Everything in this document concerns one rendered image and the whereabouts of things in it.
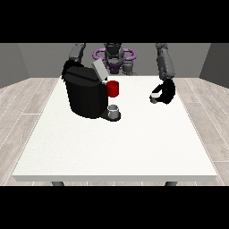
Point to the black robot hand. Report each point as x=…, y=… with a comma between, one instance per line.
x=167, y=91
x=68, y=65

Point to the small grey coffee pod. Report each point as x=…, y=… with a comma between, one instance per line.
x=154, y=97

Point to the black coffee machine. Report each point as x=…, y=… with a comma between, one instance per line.
x=85, y=94

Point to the red pod holder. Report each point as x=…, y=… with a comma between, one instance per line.
x=113, y=88

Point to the grey robot trunk purple rings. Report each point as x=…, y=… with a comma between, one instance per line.
x=113, y=58

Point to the small grey cup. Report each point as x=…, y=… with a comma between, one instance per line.
x=113, y=111

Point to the dark table leg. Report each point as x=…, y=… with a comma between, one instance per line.
x=171, y=183
x=57, y=183

